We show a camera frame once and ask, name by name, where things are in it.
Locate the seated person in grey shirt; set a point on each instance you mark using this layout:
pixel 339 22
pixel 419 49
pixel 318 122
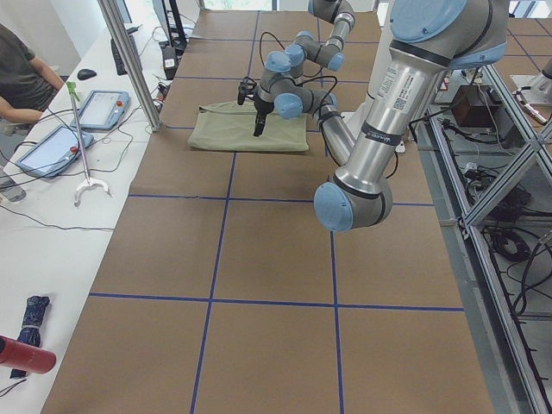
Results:
pixel 28 84

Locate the dark brown box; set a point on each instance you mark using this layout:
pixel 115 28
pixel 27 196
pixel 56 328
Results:
pixel 472 105

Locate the reacher grabber stick tool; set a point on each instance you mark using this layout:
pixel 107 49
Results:
pixel 89 182

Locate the black power adapter with label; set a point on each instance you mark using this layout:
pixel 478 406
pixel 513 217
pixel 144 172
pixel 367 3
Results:
pixel 169 61

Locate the olive green long-sleeve shirt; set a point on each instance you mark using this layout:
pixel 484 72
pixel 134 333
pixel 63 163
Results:
pixel 229 126

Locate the aluminium side frame rail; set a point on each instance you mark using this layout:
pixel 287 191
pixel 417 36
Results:
pixel 493 191

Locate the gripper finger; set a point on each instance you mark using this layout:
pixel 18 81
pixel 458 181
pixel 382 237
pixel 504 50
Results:
pixel 259 123

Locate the near blue teach pendant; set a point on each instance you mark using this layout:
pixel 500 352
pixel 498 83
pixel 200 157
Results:
pixel 52 155

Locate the black computer mouse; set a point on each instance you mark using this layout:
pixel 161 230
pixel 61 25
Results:
pixel 84 74

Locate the folded dark blue umbrella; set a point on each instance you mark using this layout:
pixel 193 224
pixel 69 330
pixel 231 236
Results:
pixel 31 323

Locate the red object at corner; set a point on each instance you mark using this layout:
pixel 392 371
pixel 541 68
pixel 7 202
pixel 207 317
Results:
pixel 25 357

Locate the far blue teach pendant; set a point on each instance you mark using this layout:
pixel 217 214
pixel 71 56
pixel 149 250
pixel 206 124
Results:
pixel 102 110

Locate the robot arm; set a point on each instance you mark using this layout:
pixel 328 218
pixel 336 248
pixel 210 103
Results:
pixel 323 43
pixel 420 42

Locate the blue teach pendant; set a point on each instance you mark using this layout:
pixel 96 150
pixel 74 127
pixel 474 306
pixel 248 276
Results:
pixel 52 155
pixel 102 110

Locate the black keyboard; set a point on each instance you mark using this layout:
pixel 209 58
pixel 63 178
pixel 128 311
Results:
pixel 117 57

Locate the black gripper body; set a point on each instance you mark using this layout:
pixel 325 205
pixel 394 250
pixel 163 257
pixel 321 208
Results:
pixel 261 106

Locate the aluminium frame post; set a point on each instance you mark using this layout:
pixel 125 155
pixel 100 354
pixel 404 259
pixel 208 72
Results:
pixel 130 57

